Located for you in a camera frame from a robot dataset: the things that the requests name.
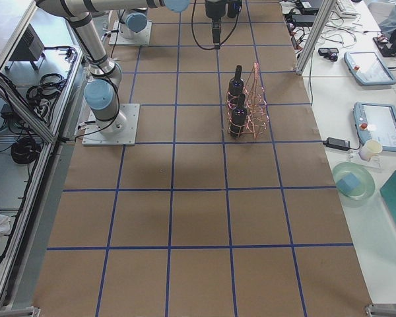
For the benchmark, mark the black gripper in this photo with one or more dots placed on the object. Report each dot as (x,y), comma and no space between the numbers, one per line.
(214,9)

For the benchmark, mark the dark wine bottle in basket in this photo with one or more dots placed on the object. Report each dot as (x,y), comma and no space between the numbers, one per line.
(238,115)

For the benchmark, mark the blue teach pendant far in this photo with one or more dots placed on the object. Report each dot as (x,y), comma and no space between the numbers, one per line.
(368,68)

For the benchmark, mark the blue teach pendant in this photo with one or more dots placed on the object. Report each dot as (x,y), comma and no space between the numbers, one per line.
(368,68)
(377,122)

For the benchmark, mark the black power adapter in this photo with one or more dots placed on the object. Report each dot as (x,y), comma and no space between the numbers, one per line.
(339,144)

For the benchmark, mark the blue teach pendant near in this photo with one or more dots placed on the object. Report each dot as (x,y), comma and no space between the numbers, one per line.
(377,122)

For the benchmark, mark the white paper cup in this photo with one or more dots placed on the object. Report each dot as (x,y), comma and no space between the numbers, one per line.
(370,149)

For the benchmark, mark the blue foam cube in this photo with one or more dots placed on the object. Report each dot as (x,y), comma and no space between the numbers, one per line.
(348,184)

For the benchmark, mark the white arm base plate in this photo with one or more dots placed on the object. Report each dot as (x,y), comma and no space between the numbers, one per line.
(127,37)
(122,131)

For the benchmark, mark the aluminium frame post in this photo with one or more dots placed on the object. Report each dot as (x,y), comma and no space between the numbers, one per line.
(318,26)

